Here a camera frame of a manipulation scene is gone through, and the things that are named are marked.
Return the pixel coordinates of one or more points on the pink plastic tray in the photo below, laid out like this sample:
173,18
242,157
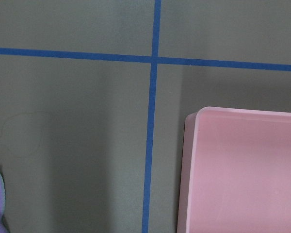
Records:
236,172

